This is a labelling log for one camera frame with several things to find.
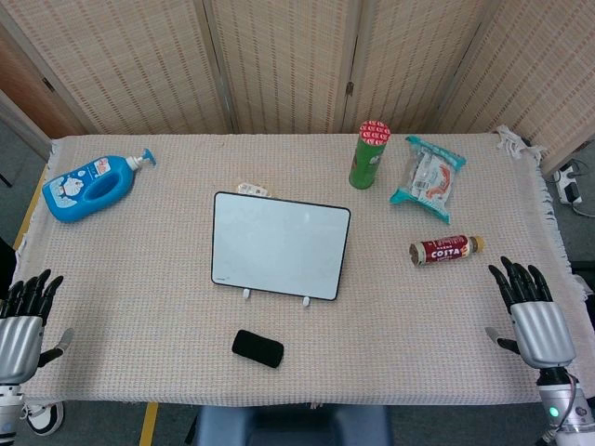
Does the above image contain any woven folding screen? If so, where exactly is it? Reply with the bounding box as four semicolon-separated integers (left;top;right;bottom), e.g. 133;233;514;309
0;0;595;177

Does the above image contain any white black sneaker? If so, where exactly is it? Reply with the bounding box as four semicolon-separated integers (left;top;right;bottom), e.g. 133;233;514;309
20;401;65;437

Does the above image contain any white power strip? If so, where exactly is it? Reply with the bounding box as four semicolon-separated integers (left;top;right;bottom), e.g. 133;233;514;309
552;160;585;205

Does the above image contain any small printed packet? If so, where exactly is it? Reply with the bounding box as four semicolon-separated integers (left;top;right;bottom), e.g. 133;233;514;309
236;181;273;197

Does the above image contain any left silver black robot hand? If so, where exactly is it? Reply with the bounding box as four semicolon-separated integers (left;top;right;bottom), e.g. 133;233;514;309
0;268;75;385

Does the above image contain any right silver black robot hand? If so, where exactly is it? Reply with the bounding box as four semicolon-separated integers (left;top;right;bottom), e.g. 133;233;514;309
484;255;577;371

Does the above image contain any red Costa coffee bottle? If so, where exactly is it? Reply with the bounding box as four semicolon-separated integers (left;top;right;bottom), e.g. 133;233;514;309
408;234;485;268

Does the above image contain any beige woven tablecloth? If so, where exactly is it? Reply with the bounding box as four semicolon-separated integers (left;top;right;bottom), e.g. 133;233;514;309
12;125;575;411

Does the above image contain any blue pump soap bottle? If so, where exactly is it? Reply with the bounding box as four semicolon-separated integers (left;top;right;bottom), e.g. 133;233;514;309
41;148;158;224

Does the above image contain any dark blue seat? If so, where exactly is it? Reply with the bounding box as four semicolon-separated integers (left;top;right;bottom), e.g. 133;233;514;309
185;404;392;446

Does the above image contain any teal clear snack bag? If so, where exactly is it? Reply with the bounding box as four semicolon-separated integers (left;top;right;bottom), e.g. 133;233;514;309
389;135;468;226

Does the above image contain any black rectangular eraser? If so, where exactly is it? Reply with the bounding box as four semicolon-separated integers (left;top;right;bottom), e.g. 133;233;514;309
231;329;285;371

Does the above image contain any black-framed whiteboard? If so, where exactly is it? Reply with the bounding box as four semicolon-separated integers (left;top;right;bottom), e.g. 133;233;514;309
209;190;352;303

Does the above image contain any green chips can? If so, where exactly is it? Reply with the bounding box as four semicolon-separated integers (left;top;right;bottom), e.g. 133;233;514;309
349;119;391;191

